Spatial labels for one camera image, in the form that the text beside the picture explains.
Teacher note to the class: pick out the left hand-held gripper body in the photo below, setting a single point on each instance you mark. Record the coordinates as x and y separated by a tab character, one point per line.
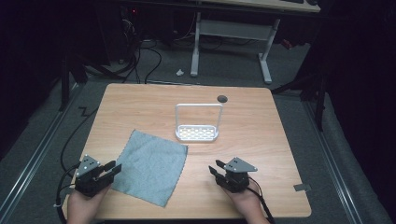
88	176

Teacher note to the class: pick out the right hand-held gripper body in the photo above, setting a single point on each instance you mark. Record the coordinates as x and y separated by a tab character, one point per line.
237	175

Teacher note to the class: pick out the grey cloth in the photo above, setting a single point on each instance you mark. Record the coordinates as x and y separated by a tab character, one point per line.
152	168

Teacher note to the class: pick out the white towel rack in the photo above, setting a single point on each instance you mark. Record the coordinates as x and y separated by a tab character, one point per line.
197	127

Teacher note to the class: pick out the person's left hand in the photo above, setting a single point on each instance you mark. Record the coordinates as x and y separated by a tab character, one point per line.
86	203

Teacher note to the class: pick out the person's right hand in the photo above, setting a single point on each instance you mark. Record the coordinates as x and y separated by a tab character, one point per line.
246	202

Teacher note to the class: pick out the grey tape piece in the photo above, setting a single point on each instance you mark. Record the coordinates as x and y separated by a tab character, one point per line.
302	187

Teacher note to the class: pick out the black metal stand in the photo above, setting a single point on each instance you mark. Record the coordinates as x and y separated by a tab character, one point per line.
313	93
70	74

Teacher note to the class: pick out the crumpled white paper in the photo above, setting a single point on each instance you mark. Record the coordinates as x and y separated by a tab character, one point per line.
180	72

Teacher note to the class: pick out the aluminium floor rail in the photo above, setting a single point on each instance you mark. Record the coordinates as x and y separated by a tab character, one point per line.
333	168
34	152

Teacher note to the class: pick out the white desk frame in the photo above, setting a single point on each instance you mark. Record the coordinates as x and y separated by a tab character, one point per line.
232	37

